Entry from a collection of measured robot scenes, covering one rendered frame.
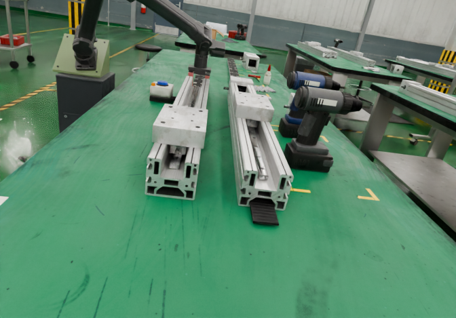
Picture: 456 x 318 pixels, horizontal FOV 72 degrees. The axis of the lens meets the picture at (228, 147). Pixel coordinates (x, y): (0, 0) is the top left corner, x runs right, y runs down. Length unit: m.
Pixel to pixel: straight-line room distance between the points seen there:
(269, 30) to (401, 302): 12.08
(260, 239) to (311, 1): 12.38
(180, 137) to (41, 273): 0.34
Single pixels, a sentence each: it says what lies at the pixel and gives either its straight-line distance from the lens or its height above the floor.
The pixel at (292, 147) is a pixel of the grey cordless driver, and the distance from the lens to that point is 0.87.
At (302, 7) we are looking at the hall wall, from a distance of 12.70.
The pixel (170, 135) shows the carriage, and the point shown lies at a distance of 0.67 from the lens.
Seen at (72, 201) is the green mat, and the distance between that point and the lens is 0.65.
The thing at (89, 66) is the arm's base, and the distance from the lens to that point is 1.56.
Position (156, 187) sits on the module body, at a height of 0.80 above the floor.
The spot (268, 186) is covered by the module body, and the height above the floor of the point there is 0.82.
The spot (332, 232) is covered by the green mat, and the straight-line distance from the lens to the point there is 0.67.
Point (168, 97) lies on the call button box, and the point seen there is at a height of 0.80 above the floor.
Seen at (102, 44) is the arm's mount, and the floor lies 0.91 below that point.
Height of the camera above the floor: 1.14
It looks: 23 degrees down
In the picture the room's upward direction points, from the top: 10 degrees clockwise
